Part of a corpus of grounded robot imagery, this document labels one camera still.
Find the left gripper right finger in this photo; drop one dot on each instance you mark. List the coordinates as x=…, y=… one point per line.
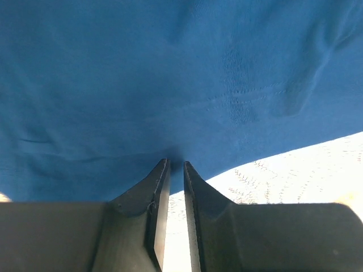
x=226, y=236

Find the dark blue t shirt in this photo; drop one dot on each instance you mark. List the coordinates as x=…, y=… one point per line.
x=95, y=93

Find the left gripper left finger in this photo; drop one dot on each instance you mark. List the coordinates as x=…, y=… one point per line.
x=125, y=234

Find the floral table mat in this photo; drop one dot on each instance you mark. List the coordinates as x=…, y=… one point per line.
x=327, y=172

